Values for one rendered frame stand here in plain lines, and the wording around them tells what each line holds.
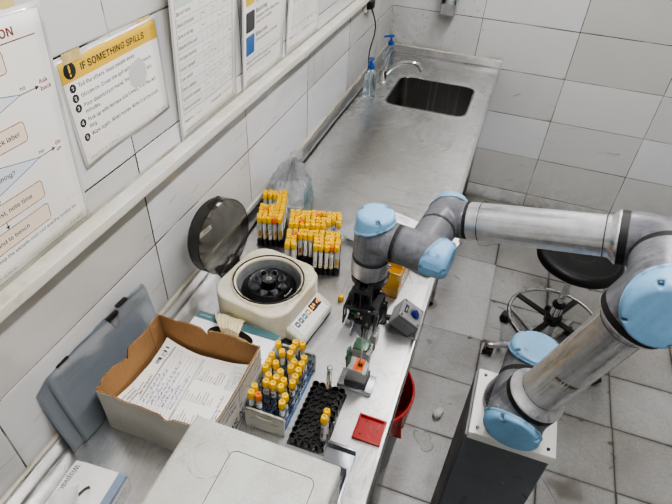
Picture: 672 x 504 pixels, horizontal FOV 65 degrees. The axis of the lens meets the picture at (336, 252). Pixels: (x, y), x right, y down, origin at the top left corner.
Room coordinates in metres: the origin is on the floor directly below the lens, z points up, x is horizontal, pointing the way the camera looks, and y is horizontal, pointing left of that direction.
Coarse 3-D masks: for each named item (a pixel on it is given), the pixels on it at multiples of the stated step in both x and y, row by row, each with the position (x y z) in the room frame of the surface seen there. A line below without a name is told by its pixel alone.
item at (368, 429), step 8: (360, 416) 0.73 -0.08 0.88; (368, 416) 0.73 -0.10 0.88; (360, 424) 0.71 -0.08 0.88; (368, 424) 0.71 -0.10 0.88; (376, 424) 0.71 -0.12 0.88; (384, 424) 0.71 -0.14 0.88; (360, 432) 0.69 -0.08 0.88; (368, 432) 0.69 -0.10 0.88; (376, 432) 0.69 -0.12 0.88; (360, 440) 0.67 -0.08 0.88; (368, 440) 0.66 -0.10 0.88; (376, 440) 0.67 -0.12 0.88
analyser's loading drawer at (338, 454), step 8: (328, 440) 0.63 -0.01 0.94; (328, 448) 0.62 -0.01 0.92; (336, 448) 0.62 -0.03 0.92; (344, 448) 0.61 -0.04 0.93; (352, 448) 0.61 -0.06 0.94; (328, 456) 0.60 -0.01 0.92; (336, 456) 0.60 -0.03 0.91; (344, 456) 0.60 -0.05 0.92; (352, 456) 0.60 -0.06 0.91; (336, 464) 0.58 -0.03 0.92; (344, 464) 0.58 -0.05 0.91; (352, 464) 0.59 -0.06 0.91; (344, 472) 0.56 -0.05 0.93; (344, 480) 0.55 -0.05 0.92; (344, 488) 0.53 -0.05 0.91
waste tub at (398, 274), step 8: (392, 264) 1.28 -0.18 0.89; (392, 272) 1.15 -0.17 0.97; (400, 272) 1.25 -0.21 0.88; (408, 272) 1.25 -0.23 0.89; (392, 280) 1.15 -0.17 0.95; (400, 280) 1.15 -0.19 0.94; (384, 288) 1.15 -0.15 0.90; (392, 288) 1.15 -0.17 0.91; (400, 288) 1.17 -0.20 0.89; (392, 296) 1.14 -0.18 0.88
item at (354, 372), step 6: (354, 360) 0.84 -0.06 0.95; (366, 360) 0.84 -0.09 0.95; (348, 366) 0.82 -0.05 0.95; (354, 366) 0.82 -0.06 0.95; (366, 366) 0.83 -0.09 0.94; (348, 372) 0.81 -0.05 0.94; (354, 372) 0.81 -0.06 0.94; (360, 372) 0.80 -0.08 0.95; (366, 372) 0.81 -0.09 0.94; (348, 378) 0.81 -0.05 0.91; (354, 378) 0.81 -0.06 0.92; (360, 378) 0.80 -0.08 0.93
